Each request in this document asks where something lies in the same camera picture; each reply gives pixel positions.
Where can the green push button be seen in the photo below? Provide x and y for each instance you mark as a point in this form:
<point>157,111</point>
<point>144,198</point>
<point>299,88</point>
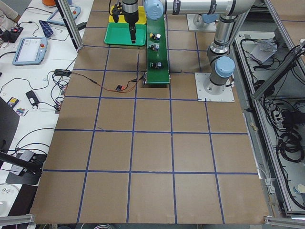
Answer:
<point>153,47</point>
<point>155,65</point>

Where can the yellow plastic tray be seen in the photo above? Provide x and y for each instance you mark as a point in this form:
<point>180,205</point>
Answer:
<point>142,17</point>

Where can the green plastic tray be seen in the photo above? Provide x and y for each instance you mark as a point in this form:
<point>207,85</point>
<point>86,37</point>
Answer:
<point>119,34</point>

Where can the small sensor circuit board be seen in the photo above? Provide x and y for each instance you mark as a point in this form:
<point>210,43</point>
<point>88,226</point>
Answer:
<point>120,88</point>

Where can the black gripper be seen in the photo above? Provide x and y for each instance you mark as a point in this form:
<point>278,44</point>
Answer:
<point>130,17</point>

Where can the black power adapter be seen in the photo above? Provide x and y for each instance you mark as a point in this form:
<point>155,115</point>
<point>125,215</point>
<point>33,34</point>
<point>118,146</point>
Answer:
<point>62,72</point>

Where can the aluminium frame post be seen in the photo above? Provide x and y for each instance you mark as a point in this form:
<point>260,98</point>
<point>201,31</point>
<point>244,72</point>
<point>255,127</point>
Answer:
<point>69,21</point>

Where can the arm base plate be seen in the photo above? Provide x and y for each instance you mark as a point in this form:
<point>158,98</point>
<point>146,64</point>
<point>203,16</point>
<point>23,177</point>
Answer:
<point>195,22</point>
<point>209,92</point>

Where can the green conveyor belt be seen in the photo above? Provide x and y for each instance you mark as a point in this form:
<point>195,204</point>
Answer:
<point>157,72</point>

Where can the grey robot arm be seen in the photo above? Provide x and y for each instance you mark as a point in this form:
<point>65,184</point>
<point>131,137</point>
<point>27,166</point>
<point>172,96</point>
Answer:
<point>155,9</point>
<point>218,52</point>

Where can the blue teach pendant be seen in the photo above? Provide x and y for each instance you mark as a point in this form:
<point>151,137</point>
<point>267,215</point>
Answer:
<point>30,51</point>

